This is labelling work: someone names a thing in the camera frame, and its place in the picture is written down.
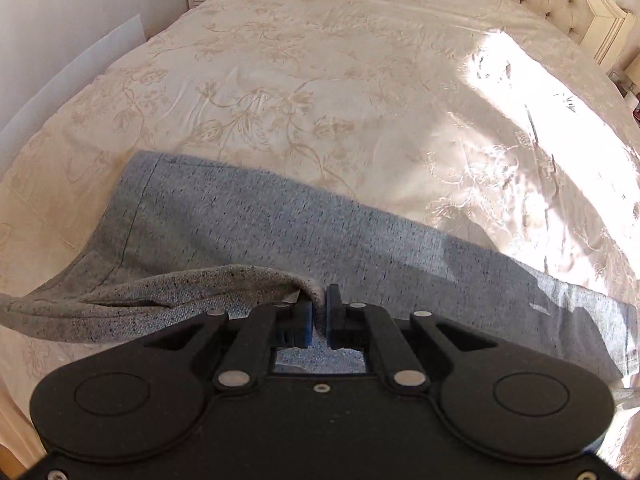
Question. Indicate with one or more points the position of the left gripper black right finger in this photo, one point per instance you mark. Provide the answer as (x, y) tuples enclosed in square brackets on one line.
[(370, 329)]

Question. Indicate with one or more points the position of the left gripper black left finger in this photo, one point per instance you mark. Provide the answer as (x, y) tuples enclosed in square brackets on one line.
[(256, 339)]

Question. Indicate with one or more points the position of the blue grey knit pants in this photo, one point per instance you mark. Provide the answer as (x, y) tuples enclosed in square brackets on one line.
[(182, 235)]

